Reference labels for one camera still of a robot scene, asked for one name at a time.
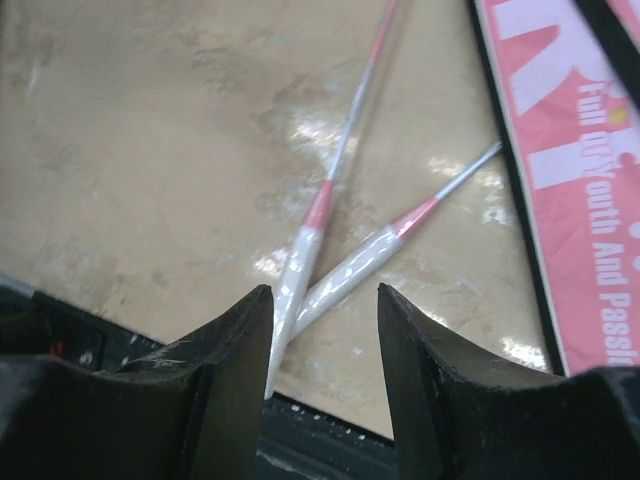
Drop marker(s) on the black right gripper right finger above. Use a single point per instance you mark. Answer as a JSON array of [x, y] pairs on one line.
[[459, 411]]

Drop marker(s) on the pink racket cover bag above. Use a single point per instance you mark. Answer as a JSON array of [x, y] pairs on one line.
[[564, 83]]

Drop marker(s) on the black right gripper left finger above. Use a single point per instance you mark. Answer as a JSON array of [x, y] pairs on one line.
[[135, 420]]

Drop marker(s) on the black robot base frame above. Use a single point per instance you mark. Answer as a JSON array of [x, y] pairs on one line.
[[150, 345]]

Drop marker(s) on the pink badminton racket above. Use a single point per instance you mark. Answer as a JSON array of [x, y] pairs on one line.
[[308, 240], [376, 250]]

